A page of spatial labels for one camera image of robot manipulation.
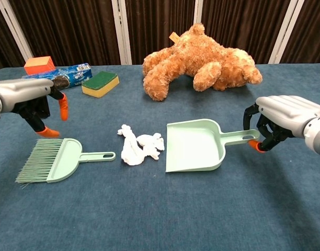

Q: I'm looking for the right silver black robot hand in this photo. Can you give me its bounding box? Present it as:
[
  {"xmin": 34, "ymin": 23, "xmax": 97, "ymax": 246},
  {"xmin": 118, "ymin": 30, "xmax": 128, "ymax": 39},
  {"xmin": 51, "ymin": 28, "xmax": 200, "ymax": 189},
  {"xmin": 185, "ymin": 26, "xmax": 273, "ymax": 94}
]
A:
[{"xmin": 243, "ymin": 95, "xmax": 320, "ymax": 154}]

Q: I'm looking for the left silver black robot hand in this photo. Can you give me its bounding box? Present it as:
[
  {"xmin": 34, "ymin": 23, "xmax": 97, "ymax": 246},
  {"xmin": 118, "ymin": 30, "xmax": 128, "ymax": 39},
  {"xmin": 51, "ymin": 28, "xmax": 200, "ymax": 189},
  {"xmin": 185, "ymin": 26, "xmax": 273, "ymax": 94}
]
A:
[{"xmin": 0, "ymin": 78, "xmax": 70, "ymax": 139}]

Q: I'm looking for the mint green hand brush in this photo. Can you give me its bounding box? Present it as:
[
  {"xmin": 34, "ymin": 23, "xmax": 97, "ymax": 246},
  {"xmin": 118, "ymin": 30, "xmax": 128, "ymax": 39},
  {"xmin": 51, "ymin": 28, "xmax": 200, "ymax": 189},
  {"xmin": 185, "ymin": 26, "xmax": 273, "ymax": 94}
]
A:
[{"xmin": 15, "ymin": 138, "xmax": 117, "ymax": 187}]

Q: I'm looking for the mint green dustpan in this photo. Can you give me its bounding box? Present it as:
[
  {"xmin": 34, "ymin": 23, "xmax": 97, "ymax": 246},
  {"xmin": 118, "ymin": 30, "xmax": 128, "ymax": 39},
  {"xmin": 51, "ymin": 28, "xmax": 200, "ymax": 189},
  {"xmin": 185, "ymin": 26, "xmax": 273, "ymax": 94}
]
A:
[{"xmin": 165, "ymin": 119, "xmax": 261, "ymax": 174}]

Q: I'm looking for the white paper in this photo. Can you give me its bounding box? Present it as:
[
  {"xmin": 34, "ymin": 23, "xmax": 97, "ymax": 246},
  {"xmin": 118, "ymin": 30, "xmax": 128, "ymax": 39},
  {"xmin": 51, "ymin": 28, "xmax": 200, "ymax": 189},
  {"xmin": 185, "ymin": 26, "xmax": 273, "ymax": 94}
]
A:
[{"xmin": 117, "ymin": 124, "xmax": 166, "ymax": 166}]

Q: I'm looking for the green yellow sponge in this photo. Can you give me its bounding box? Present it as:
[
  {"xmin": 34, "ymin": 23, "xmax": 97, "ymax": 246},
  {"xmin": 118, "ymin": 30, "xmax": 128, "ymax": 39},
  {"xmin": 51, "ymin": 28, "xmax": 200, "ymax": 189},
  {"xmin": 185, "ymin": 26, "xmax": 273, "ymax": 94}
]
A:
[{"xmin": 81, "ymin": 71, "xmax": 120, "ymax": 99}]

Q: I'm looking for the orange cube block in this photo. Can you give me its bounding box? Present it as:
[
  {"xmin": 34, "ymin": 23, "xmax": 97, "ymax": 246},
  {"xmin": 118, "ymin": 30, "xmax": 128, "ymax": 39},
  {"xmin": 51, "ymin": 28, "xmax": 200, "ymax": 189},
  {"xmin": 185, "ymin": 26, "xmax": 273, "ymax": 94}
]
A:
[{"xmin": 24, "ymin": 55, "xmax": 56, "ymax": 76}]

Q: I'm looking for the blue cookie box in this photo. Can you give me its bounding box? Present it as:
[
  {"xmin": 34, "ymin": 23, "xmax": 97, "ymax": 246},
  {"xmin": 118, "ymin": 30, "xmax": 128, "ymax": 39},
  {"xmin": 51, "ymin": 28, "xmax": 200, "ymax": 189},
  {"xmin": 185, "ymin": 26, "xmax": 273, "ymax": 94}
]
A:
[{"xmin": 21, "ymin": 62, "xmax": 93, "ymax": 91}]

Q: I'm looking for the brown plush teddy bear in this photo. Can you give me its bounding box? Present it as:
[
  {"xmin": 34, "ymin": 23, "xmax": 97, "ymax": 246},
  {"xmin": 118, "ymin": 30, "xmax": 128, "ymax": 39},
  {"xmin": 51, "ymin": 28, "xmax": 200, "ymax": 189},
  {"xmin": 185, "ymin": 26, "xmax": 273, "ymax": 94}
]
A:
[{"xmin": 142, "ymin": 22, "xmax": 264, "ymax": 102}]

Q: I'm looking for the dark folding partition screen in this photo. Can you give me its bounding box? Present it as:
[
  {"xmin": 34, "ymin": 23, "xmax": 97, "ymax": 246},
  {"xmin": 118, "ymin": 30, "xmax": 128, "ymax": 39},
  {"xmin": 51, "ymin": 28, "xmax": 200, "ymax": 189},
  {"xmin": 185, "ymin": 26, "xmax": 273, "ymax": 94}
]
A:
[{"xmin": 0, "ymin": 0, "xmax": 320, "ymax": 73}]

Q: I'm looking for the blue felt table mat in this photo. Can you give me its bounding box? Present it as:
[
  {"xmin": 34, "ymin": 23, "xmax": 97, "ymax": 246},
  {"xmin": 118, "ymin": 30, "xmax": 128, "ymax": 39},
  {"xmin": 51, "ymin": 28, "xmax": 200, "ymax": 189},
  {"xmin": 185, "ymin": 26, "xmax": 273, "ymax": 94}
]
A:
[{"xmin": 0, "ymin": 62, "xmax": 320, "ymax": 251}]

